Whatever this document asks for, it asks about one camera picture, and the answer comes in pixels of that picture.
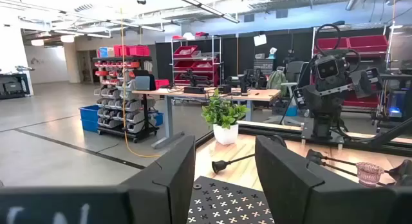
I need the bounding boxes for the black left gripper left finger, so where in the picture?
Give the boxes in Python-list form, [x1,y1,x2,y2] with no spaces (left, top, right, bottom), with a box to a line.
[118,135,196,224]

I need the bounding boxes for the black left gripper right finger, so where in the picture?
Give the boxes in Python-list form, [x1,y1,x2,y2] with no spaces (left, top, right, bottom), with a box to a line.
[255,135,397,224]

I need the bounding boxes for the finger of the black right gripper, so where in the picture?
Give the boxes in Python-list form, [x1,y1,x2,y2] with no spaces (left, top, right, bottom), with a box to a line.
[350,67,384,98]
[292,84,318,111]

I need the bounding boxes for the pink ribbed glass candle holder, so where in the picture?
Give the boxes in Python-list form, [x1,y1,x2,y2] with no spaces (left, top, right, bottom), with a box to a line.
[355,162,386,188]

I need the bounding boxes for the grey office chair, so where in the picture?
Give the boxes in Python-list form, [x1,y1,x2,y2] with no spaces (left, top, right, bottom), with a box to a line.
[279,61,309,117]

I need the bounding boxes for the green jacket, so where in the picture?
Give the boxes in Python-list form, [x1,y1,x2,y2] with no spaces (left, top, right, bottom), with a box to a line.
[266,70,288,98]

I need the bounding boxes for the black machine with blue light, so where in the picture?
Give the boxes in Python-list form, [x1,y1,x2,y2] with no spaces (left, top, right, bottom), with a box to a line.
[375,72,412,128]

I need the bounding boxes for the metal shelf with red bins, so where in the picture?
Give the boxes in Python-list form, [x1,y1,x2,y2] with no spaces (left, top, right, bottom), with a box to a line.
[311,26,392,111]

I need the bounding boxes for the wooden desk with grey legs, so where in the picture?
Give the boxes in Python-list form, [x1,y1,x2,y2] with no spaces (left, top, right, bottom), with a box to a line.
[131,87,281,150]

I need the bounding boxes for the black drawer cabinet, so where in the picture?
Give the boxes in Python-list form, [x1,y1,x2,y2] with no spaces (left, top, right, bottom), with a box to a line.
[253,59,274,75]

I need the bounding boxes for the black perforated metal stand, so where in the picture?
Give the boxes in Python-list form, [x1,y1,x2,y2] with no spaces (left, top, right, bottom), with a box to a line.
[186,176,275,224]

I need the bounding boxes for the white paper sheet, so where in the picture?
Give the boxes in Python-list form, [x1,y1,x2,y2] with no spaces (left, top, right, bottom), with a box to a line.
[253,33,268,47]

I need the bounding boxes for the blue plastic bin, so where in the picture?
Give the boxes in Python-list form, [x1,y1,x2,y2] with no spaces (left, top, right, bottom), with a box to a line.
[149,111,164,127]
[79,104,101,133]

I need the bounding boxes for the green plant in white pot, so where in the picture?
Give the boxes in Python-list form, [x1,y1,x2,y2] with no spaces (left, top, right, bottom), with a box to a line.
[201,88,249,146]

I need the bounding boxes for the black rack with parts bins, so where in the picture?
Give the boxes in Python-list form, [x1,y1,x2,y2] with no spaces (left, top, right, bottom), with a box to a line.
[92,45,160,144]

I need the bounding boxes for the grey equipment case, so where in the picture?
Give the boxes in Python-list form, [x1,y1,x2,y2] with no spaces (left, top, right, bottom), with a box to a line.
[133,69,157,91]

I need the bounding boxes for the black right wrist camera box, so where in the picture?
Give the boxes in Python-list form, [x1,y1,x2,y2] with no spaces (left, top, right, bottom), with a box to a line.
[314,53,341,82]

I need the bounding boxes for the wire shelf with red bins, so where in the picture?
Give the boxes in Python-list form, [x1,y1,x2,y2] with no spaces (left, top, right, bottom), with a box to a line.
[170,32,223,88]

